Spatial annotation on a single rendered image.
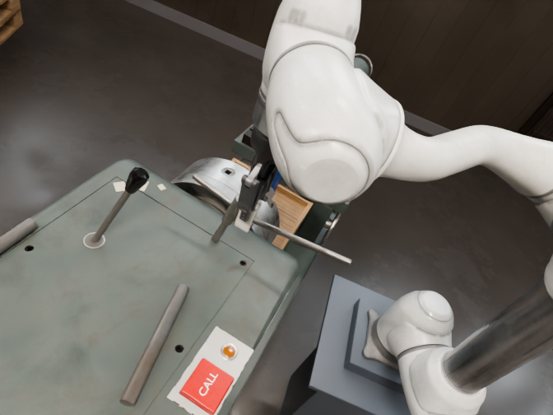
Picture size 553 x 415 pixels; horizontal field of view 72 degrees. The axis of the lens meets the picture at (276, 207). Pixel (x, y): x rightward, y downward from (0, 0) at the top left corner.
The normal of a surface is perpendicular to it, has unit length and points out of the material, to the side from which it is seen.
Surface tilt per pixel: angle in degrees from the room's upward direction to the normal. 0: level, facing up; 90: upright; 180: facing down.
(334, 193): 88
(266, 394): 0
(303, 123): 51
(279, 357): 0
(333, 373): 0
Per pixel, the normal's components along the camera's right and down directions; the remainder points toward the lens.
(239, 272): 0.29, -0.66
